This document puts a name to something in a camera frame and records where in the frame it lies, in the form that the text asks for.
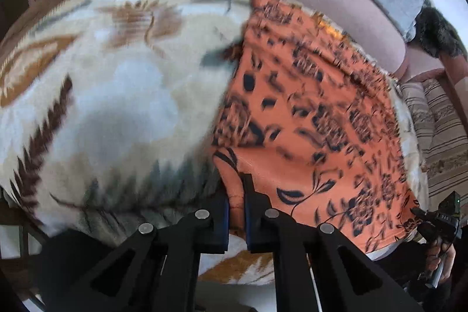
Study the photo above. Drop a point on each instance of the person's right hand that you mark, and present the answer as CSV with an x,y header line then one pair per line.
x,y
448,261

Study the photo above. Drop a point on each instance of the dark furry cloth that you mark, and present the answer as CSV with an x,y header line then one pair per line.
x,y
438,32

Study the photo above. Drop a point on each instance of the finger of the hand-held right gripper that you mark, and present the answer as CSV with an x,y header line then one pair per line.
x,y
422,217

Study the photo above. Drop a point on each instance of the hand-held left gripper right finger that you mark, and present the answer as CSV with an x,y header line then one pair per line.
x,y
249,224

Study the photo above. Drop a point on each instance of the beige striped cushion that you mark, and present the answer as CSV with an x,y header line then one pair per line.
x,y
442,136

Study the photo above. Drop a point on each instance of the beige leaf-print blanket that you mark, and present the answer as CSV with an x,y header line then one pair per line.
x,y
128,96

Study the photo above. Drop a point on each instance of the pink brown sofa backrest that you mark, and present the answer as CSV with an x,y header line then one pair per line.
x,y
347,16

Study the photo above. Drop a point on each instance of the orange floral garment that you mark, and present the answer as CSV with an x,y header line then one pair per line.
x,y
310,136

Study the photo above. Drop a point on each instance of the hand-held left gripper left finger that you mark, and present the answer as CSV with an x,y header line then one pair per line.
x,y
223,224

